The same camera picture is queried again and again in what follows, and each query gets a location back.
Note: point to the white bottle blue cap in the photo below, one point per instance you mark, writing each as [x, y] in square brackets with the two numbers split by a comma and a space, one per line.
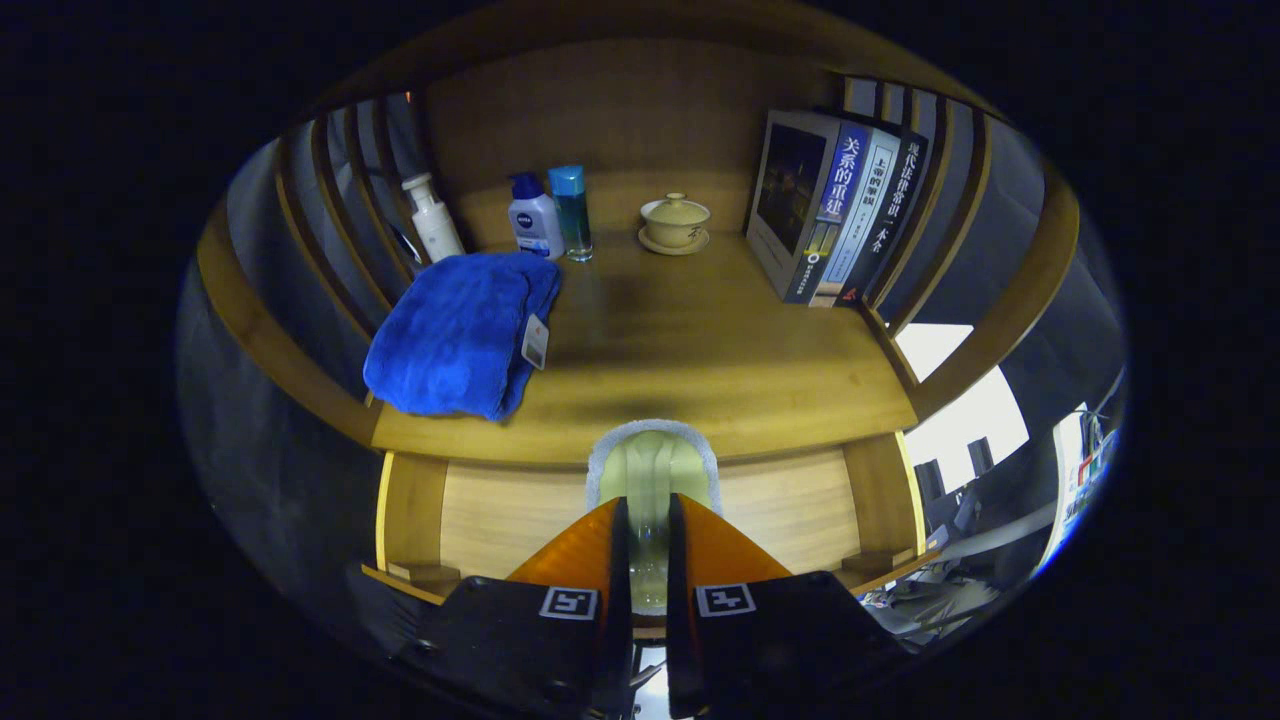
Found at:
[535, 225]

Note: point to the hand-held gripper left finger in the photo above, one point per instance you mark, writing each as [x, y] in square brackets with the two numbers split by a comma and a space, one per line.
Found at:
[620, 600]

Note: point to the wooden cabinet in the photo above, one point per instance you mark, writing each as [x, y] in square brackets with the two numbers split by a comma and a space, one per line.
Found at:
[620, 110]

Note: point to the pale green scrub brush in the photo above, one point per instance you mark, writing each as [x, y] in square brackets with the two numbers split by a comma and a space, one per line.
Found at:
[650, 470]

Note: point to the beige lidded teacup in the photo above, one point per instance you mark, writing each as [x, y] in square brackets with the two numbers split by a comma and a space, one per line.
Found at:
[675, 222]

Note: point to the black plastic holder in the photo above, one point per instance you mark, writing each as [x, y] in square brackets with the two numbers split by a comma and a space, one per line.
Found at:
[930, 482]
[980, 457]

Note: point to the wooden countertop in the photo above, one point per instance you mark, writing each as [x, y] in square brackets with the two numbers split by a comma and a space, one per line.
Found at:
[700, 350]

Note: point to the blue towel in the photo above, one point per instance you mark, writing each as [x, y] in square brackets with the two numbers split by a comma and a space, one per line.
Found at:
[450, 340]

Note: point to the wooden drawer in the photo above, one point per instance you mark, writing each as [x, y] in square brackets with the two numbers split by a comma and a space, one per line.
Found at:
[500, 510]

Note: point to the white pump bottle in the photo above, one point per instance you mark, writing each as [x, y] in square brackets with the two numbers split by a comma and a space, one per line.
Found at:
[435, 225]

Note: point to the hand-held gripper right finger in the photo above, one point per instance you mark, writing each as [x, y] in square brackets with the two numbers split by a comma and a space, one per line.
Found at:
[680, 600]

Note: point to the black floor electronics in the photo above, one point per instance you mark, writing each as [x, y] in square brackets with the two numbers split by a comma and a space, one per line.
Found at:
[930, 605]

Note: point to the blue spine book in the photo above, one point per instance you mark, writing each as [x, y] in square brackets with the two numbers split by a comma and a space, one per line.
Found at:
[790, 190]

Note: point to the white round side table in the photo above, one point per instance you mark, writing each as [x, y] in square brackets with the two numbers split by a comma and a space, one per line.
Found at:
[1075, 480]

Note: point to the pale spine book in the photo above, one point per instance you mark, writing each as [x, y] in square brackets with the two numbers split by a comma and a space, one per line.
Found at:
[860, 220]

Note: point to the teal bottle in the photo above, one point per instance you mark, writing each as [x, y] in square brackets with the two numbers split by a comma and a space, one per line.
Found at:
[572, 215]

